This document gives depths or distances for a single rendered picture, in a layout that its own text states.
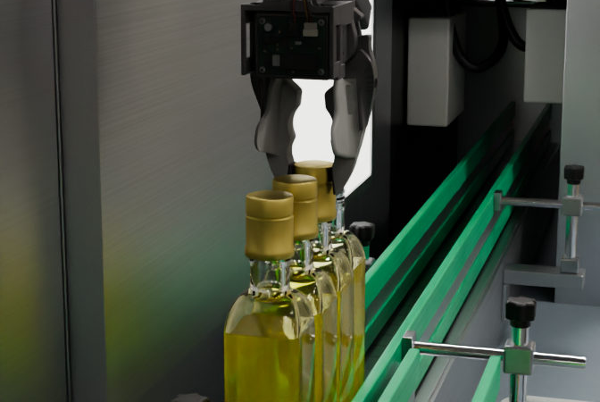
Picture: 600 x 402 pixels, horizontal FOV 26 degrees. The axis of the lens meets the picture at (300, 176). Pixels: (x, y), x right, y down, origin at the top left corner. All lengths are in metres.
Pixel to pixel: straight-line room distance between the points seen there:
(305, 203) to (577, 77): 1.09
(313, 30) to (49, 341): 0.29
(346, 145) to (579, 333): 1.01
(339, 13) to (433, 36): 1.21
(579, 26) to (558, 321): 0.44
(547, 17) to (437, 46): 0.19
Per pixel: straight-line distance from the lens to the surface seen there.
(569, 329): 1.97
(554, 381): 1.76
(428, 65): 2.16
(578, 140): 2.02
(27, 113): 0.90
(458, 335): 1.51
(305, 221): 0.97
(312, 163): 1.03
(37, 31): 0.91
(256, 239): 0.91
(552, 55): 2.11
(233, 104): 1.21
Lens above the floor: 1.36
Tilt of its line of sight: 12 degrees down
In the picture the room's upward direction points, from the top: straight up
